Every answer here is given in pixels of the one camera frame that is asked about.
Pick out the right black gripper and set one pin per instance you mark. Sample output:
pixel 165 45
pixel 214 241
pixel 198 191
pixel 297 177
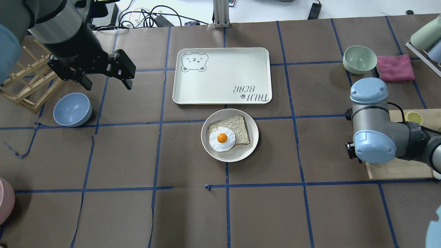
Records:
pixel 349 150

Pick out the wooden dish rack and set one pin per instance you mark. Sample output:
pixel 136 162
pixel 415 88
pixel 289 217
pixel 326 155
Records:
pixel 34 84

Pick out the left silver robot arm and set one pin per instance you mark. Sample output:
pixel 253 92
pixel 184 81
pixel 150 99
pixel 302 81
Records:
pixel 74 49

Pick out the blue bowl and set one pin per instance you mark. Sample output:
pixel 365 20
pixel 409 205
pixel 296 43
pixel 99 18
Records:
pixel 72 110

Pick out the wooden cutting board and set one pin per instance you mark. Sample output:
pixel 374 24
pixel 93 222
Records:
pixel 401 169

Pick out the black power adapter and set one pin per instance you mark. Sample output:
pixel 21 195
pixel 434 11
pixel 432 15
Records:
pixel 315 10

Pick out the pink cloth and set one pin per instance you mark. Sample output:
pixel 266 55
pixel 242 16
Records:
pixel 395 68

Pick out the cream round plate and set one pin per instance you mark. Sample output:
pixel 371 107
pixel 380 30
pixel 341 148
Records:
pixel 237 153

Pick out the green mug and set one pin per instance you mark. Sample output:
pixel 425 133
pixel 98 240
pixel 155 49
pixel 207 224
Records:
pixel 427 36

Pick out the aluminium frame post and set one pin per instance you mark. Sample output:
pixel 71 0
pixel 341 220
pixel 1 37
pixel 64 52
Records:
pixel 221 14

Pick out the cream bear tray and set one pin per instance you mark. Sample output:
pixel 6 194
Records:
pixel 222 76

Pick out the bread slice on plate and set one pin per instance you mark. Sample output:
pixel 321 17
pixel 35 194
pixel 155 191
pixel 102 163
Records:
pixel 237 124

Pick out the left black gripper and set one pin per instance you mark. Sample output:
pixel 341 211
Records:
pixel 76 45

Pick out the fried egg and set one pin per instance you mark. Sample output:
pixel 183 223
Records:
pixel 222 139

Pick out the white wire mug rack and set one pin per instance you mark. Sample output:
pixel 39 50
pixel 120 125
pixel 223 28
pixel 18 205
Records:
pixel 424 57

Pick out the pink bowl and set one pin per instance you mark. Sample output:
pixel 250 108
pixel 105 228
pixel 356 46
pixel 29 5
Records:
pixel 7 200

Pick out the green bowl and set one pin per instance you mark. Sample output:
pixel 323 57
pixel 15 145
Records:
pixel 359 59

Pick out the lemon half slice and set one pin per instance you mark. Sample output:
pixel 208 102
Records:
pixel 413 116

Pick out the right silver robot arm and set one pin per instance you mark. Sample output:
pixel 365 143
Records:
pixel 377 139

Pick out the blue mug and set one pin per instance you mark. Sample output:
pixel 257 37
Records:
pixel 435 52

